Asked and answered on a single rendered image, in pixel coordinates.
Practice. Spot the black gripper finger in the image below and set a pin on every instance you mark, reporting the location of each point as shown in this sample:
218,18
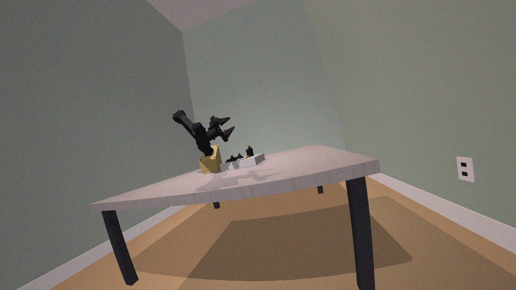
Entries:
229,131
222,120

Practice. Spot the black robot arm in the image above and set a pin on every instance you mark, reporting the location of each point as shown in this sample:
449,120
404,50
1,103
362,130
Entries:
197,131

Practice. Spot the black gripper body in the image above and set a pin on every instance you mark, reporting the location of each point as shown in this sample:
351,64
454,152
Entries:
216,131

